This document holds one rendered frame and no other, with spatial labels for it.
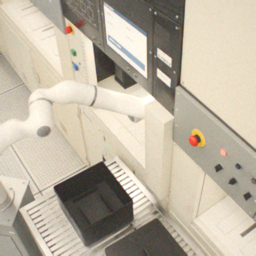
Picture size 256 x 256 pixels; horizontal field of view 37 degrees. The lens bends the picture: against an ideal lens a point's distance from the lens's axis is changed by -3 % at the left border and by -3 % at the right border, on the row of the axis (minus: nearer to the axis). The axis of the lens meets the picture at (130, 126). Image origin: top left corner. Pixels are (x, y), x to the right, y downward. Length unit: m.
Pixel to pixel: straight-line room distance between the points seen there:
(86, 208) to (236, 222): 0.72
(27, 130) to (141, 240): 0.68
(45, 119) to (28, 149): 1.71
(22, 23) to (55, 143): 0.99
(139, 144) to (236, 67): 1.08
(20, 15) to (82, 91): 1.71
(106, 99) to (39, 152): 1.68
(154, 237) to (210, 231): 0.25
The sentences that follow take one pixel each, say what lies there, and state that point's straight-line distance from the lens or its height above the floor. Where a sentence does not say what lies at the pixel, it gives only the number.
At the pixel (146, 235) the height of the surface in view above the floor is 0.86.
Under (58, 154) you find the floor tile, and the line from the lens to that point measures 3.21.
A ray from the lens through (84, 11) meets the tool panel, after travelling 1.79.
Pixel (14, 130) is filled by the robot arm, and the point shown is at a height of 1.27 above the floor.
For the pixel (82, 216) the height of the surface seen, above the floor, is 0.77.
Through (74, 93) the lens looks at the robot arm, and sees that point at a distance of 1.59.
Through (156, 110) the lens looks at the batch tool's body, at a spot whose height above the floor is 1.40.
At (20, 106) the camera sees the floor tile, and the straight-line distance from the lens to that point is 3.67.
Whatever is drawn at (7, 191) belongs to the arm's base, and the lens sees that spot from 2.14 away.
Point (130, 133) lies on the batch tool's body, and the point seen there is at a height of 0.87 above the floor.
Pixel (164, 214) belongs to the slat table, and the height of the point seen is 0.76.
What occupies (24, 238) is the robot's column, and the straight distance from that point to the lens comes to 2.24.
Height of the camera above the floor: 2.47
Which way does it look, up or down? 48 degrees down
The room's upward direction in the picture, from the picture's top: 3 degrees counter-clockwise
